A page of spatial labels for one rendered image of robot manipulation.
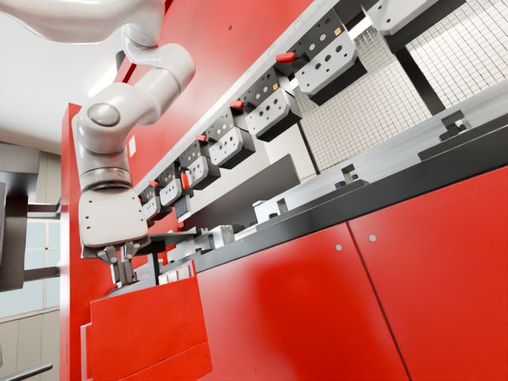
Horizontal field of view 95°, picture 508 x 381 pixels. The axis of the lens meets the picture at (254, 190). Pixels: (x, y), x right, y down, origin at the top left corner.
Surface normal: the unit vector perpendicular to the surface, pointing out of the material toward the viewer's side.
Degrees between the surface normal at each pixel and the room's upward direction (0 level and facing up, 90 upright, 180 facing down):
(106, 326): 90
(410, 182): 90
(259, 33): 90
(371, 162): 90
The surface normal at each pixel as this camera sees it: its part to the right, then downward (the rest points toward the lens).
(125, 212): 0.64, -0.40
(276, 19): -0.67, -0.07
